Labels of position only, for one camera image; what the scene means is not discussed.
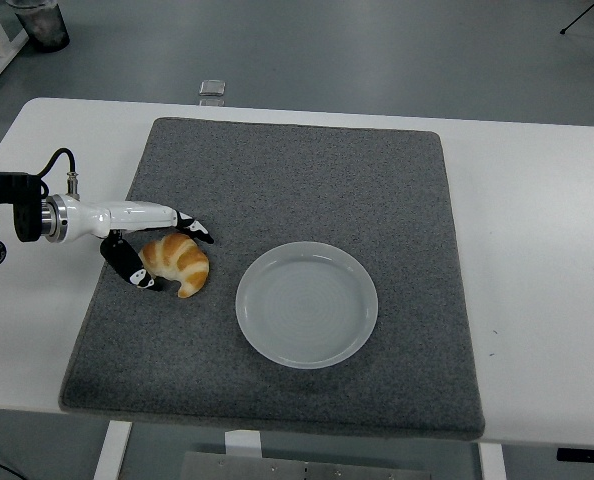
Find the light grey round plate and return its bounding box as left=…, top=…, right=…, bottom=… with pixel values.
left=235, top=241, right=379, bottom=370

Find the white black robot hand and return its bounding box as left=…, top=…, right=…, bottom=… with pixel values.
left=56, top=195, right=215, bottom=293

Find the black waste bin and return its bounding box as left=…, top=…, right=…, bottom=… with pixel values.
left=5, top=0, right=71, bottom=53

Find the grey felt mat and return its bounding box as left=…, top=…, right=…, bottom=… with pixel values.
left=57, top=116, right=486, bottom=441

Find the black tripod leg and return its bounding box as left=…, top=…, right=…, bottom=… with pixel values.
left=559, top=0, right=594, bottom=35

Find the white table leg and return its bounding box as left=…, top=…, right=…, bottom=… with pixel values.
left=92, top=420, right=134, bottom=480
left=478, top=442, right=507, bottom=480

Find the black table control panel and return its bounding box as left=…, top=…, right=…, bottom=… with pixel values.
left=556, top=447, right=594, bottom=463

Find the golden croissant bread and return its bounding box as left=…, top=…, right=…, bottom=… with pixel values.
left=137, top=232, right=211, bottom=299

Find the white table bracket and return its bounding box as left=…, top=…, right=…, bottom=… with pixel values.
left=224, top=430, right=263, bottom=457

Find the grey metal plate with screws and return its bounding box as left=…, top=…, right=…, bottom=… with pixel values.
left=179, top=451, right=433, bottom=480

